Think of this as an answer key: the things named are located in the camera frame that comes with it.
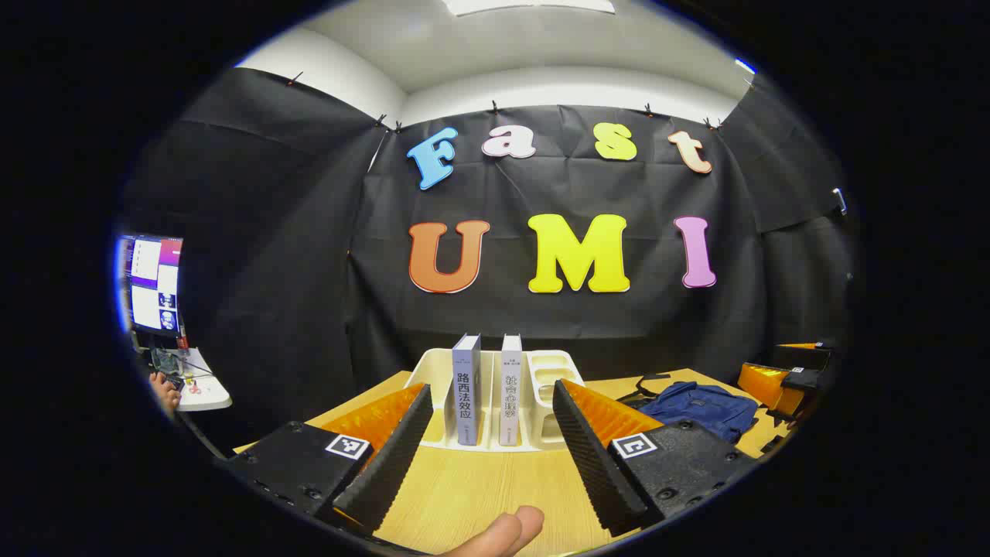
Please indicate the blue schoolbag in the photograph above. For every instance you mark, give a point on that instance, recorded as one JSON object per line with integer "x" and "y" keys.
{"x": 700, "y": 406}

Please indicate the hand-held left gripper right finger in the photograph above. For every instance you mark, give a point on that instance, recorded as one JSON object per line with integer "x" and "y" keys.
{"x": 592, "y": 456}

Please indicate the pink scissors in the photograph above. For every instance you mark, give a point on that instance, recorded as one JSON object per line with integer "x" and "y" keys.
{"x": 194, "y": 387}

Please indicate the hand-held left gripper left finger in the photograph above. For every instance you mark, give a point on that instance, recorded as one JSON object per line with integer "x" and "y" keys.
{"x": 387, "y": 464}

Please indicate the white grey patterned book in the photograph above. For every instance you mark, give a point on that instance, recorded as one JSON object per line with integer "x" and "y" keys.
{"x": 510, "y": 394}

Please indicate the ceiling light panel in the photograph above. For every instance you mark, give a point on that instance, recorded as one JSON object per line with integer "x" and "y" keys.
{"x": 534, "y": 5}

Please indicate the lavender spine book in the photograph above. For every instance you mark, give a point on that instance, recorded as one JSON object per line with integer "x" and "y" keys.
{"x": 465, "y": 394}

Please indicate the white plastic bookshelf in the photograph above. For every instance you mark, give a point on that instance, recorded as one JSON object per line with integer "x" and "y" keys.
{"x": 441, "y": 371}

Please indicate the computer monitor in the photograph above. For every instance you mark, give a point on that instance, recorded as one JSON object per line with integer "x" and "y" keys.
{"x": 151, "y": 282}

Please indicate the small white table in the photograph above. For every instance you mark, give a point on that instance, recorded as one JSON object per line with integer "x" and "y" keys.
{"x": 210, "y": 391}

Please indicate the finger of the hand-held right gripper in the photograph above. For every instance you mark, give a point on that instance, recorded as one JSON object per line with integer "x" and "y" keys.
{"x": 808, "y": 356}
{"x": 766, "y": 384}

